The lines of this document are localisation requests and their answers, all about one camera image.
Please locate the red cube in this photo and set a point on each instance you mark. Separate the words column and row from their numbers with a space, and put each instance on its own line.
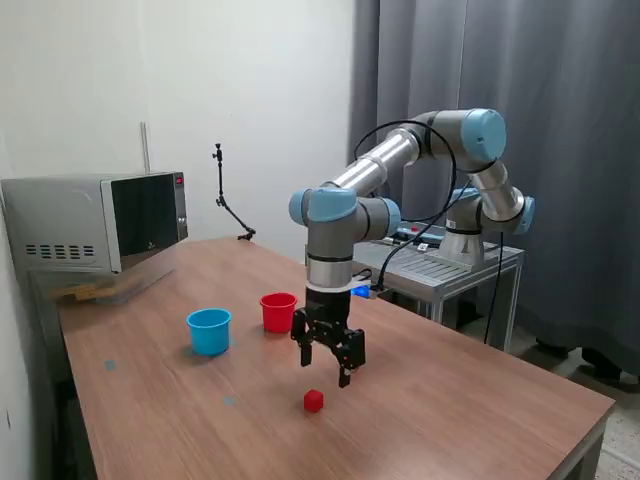
column 313, row 400

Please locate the white wall conduit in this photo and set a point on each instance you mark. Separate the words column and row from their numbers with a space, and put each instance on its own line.
column 145, row 147

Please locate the grey round sticker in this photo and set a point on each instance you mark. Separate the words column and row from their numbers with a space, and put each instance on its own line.
column 109, row 365
column 228, row 400

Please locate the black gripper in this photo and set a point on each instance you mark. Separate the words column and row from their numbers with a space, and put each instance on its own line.
column 327, row 310

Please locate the red plastic bin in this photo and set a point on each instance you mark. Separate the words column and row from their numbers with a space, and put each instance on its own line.
column 275, row 312

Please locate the blue teach pendant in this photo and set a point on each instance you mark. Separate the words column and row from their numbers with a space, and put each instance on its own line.
column 425, row 230

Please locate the black shoe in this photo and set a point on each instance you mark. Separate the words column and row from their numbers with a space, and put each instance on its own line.
column 602, row 367
column 552, row 347

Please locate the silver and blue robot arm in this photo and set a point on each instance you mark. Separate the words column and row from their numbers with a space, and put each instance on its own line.
column 480, row 160

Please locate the grey curtain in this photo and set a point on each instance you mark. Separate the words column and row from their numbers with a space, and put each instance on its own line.
column 575, row 75

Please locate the silver microwave oven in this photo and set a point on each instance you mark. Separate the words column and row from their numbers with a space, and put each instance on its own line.
column 65, row 215

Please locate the wooden blocks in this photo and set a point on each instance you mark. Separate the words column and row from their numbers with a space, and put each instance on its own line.
column 82, row 292

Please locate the blue plastic bin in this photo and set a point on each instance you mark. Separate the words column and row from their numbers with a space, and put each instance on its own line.
column 209, row 335

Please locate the grey metal robot stand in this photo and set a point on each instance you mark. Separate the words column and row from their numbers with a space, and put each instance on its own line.
column 440, row 270

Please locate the grey table leg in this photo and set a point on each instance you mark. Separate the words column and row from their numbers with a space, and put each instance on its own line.
column 585, row 460

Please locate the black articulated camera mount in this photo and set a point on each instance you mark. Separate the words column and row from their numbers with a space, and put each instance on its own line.
column 220, row 185

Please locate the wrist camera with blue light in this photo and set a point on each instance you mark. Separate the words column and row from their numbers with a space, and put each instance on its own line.
column 365, row 291

